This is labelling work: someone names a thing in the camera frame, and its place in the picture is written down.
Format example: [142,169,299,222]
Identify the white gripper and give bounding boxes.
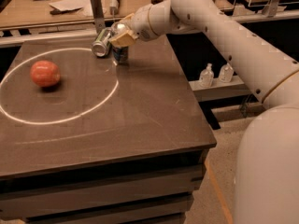
[109,4,154,48]

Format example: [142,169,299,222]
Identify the redbull can blue silver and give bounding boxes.
[109,21,130,63]

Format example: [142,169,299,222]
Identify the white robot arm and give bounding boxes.
[110,0,299,224]

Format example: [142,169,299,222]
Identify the green can lying sideways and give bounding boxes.
[92,28,112,57]

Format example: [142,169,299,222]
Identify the white tube on desk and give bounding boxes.
[109,0,121,15]

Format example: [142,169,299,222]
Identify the white paper sheet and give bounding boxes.
[50,0,93,17]

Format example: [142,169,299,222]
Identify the clear bottle left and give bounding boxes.
[199,63,214,88]

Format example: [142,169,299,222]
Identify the clear bottle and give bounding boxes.
[199,63,214,88]
[219,63,234,83]

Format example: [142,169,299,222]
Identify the red apple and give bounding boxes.
[30,61,61,88]

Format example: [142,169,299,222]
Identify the clear bottle right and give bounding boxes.
[219,63,234,83]

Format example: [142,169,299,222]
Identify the grey drawer cabinet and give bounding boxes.
[0,149,207,224]

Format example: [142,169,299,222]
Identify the metal bracket post left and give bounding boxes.
[90,0,106,33]

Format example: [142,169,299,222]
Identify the metal bracket post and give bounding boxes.
[90,0,106,33]
[262,0,280,18]

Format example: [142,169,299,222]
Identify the grey metal rail shelf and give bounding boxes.
[189,76,250,102]

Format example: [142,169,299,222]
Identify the metal bracket post right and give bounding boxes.
[262,0,280,18]

